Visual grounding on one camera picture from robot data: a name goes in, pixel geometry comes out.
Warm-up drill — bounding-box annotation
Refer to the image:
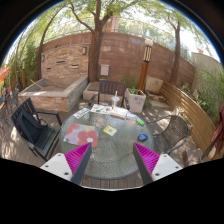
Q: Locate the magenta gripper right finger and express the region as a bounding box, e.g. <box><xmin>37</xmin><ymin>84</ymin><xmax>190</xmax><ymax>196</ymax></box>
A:
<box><xmin>133</xmin><ymin>143</ymin><xmax>160</xmax><ymax>185</ymax></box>

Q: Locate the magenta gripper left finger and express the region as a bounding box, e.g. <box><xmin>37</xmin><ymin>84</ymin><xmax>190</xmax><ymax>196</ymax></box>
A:
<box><xmin>65</xmin><ymin>143</ymin><xmax>92</xmax><ymax>185</ymax></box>

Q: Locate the blue computer mouse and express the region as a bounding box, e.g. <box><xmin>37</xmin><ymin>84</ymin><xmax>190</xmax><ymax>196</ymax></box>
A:
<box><xmin>138</xmin><ymin>134</ymin><xmax>148</xmax><ymax>142</ymax></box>

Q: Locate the floral pink mouse pad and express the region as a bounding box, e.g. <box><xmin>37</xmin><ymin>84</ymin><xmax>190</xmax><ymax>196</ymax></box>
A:
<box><xmin>63</xmin><ymin>123</ymin><xmax>99</xmax><ymax>148</ymax></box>

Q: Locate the green marker tube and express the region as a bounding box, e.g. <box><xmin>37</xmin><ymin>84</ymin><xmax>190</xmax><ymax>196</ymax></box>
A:
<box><xmin>136</xmin><ymin>118</ymin><xmax>145</xmax><ymax>126</ymax></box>

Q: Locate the wicker metal chair right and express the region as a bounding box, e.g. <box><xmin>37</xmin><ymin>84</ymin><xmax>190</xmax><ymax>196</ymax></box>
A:
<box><xmin>148</xmin><ymin>115</ymin><xmax>190</xmax><ymax>154</ymax></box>

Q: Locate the yellow square card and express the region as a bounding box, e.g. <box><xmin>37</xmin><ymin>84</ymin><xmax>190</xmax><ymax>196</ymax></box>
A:
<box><xmin>104</xmin><ymin>126</ymin><xmax>117</xmax><ymax>136</ymax></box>

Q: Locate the round glass patio table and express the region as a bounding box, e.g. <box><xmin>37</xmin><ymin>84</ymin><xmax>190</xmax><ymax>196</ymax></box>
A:
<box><xmin>60</xmin><ymin>111</ymin><xmax>154</xmax><ymax>179</ymax></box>

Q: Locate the black white patterned booklet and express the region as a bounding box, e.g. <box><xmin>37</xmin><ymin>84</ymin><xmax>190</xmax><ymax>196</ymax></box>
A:
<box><xmin>73</xmin><ymin>108</ymin><xmax>90</xmax><ymax>119</ymax></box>

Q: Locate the black plastic chair left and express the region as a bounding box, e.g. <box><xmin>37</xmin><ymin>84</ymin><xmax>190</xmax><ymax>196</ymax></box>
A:
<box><xmin>10</xmin><ymin>98</ymin><xmax>62</xmax><ymax>161</ymax></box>

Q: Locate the colourful paper sheet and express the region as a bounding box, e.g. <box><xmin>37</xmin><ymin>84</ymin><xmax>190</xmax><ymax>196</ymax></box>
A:
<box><xmin>91</xmin><ymin>104</ymin><xmax>112</xmax><ymax>114</ymax></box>

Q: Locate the open book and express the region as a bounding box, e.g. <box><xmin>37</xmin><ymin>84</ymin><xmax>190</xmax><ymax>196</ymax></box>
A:
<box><xmin>110</xmin><ymin>107</ymin><xmax>128</xmax><ymax>119</ymax></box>

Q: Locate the white square planter pot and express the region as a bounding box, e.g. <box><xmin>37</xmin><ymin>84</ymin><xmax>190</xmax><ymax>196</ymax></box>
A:
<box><xmin>126</xmin><ymin>88</ymin><xmax>146</xmax><ymax>113</ymax></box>

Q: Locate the wooden slat fence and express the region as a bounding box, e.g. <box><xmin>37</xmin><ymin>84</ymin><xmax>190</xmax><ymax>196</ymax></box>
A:
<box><xmin>160</xmin><ymin>81</ymin><xmax>215</xmax><ymax>151</ymax></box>

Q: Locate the clear plastic cup with straw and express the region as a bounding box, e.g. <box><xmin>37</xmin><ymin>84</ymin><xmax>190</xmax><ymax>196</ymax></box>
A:
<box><xmin>112</xmin><ymin>91</ymin><xmax>120</xmax><ymax>109</ymax></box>

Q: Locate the stone raised planter box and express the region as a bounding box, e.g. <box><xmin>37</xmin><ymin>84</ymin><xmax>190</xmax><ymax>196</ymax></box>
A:
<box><xmin>18</xmin><ymin>77</ymin><xmax>88</xmax><ymax>112</ymax></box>

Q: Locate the dark slatted chair far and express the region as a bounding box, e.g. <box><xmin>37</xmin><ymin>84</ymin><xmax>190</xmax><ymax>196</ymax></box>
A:
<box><xmin>88</xmin><ymin>79</ymin><xmax>130</xmax><ymax>109</ymax></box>

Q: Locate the right tree trunk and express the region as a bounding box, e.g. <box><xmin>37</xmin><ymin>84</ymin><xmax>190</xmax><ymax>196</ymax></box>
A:
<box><xmin>170</xmin><ymin>21</ymin><xmax>181</xmax><ymax>84</ymax></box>

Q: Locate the large central tree trunk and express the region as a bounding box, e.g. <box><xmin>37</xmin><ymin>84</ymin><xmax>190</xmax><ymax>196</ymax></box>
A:
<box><xmin>88</xmin><ymin>0</ymin><xmax>102</xmax><ymax>82</ymax></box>

